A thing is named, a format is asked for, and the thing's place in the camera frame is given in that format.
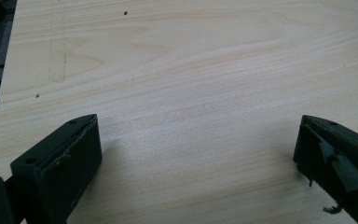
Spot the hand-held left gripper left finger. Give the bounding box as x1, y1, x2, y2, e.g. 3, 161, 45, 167
9, 113, 103, 224

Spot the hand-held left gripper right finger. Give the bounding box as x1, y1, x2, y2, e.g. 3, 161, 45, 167
293, 114, 358, 224

